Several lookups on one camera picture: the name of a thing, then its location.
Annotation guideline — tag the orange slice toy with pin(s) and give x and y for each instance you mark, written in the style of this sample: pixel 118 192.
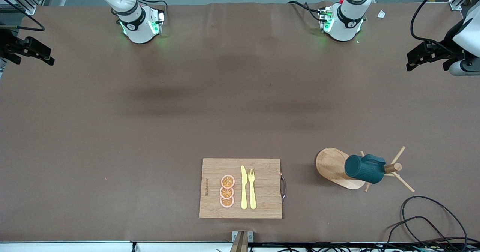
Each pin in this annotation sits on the orange slice toy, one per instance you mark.
pixel 226 193
pixel 227 203
pixel 227 181

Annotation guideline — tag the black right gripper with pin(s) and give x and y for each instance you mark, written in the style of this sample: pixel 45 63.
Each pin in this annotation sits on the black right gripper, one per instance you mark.
pixel 7 41

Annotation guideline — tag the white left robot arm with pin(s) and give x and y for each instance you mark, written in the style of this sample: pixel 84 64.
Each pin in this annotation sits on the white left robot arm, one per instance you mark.
pixel 347 17

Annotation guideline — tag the yellow plastic fork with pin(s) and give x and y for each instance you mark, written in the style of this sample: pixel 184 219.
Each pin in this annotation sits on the yellow plastic fork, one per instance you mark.
pixel 252 195

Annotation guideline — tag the yellow plastic knife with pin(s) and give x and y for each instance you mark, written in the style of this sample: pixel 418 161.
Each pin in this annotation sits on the yellow plastic knife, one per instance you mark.
pixel 244 192

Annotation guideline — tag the brown table mat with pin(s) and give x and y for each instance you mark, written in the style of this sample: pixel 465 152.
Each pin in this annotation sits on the brown table mat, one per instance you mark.
pixel 240 94

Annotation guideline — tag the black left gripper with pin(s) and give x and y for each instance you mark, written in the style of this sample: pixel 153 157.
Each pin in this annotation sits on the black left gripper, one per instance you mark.
pixel 448 38

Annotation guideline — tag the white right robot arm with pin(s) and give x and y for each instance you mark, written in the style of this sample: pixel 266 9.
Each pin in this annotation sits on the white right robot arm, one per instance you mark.
pixel 138 23

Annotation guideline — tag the teal cup with yellow inside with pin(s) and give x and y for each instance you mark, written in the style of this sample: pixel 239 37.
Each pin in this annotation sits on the teal cup with yellow inside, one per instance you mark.
pixel 360 167

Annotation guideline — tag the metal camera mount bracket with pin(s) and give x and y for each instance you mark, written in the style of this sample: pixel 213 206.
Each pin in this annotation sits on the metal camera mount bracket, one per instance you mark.
pixel 242 240

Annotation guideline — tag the bamboo cutting board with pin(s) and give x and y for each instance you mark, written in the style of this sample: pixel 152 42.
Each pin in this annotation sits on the bamboo cutting board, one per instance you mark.
pixel 266 186

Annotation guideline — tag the white table edge profile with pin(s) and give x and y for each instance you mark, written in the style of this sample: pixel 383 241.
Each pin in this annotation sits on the white table edge profile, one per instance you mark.
pixel 75 247

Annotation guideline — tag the green-lit arm base box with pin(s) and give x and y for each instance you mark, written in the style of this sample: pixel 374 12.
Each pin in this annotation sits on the green-lit arm base box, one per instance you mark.
pixel 325 19
pixel 157 21

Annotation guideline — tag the wooden mug tree stand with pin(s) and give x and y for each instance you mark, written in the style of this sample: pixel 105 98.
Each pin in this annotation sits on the wooden mug tree stand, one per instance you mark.
pixel 330 165

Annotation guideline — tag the white paper scrap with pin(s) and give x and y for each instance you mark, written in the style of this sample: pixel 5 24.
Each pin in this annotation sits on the white paper scrap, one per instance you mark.
pixel 381 14

